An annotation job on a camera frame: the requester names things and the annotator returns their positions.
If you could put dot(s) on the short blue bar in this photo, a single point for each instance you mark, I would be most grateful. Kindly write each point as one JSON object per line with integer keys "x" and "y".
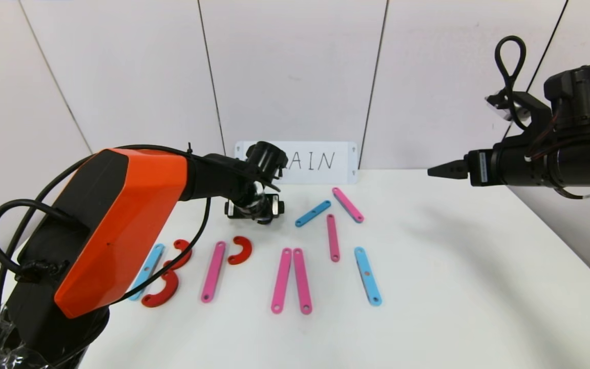
{"x": 313, "y": 213}

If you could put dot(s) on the pink bar with grey underside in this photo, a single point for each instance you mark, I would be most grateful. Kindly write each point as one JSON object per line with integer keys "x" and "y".
{"x": 348, "y": 205}

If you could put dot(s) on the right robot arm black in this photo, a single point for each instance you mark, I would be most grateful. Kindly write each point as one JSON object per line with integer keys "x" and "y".
{"x": 566, "y": 164}

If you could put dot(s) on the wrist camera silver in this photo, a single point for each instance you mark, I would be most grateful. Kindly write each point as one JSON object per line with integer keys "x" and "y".
{"x": 497, "y": 102}
{"x": 259, "y": 193}

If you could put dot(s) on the long pink bar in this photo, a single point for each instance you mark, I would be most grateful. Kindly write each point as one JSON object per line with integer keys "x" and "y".
{"x": 213, "y": 271}
{"x": 281, "y": 281}
{"x": 302, "y": 281}
{"x": 333, "y": 238}

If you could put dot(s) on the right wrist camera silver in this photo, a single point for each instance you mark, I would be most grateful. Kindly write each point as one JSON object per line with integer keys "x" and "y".
{"x": 497, "y": 102}

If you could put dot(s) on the long blue bar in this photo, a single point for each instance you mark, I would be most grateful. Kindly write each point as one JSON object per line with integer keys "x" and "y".
{"x": 367, "y": 275}
{"x": 152, "y": 259}

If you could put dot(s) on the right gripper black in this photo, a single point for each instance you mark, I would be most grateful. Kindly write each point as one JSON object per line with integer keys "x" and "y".
{"x": 479, "y": 168}

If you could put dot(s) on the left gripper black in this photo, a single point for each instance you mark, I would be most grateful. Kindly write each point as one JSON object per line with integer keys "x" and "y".
{"x": 254, "y": 208}

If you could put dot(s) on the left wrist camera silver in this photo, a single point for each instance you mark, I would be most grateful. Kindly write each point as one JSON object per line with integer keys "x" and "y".
{"x": 259, "y": 193}

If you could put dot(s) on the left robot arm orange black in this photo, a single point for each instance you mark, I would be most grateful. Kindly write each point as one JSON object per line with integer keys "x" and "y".
{"x": 121, "y": 220}

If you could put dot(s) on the small red curved piece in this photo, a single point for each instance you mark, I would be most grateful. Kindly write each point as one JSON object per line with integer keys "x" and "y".
{"x": 247, "y": 250}

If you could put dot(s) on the white BRAIN sign card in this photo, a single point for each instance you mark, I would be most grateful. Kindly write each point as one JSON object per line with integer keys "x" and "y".
{"x": 325, "y": 177}

